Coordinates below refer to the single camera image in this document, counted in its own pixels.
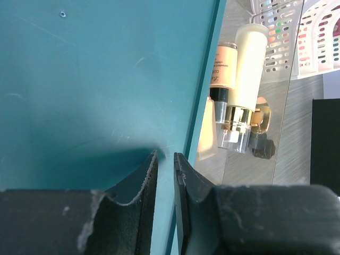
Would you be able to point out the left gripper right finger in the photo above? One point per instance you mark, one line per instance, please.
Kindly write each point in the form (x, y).
(198, 224)

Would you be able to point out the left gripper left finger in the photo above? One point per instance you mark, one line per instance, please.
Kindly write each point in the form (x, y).
(122, 217)

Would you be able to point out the peach foundation bottle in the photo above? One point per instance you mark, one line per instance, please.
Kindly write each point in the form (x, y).
(207, 146)

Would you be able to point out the cream gold pump bottle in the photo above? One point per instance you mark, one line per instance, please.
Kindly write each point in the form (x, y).
(234, 131)

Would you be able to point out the small beige concealer tube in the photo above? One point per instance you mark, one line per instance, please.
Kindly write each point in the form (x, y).
(223, 78)

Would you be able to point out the black round cap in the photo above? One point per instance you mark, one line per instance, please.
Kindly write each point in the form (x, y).
(261, 146)

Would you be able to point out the gold lid cream jar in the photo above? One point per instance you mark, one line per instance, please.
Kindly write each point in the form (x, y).
(261, 117)

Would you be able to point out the teal drawer organizer box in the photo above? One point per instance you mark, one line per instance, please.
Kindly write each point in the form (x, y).
(90, 88)

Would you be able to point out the black lever arch binder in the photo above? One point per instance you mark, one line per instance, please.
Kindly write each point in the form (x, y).
(324, 162)

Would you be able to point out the white file organizer rack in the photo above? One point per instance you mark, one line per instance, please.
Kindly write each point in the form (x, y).
(303, 38)

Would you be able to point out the clear smoky open drawer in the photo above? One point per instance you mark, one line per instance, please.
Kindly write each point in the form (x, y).
(228, 167)

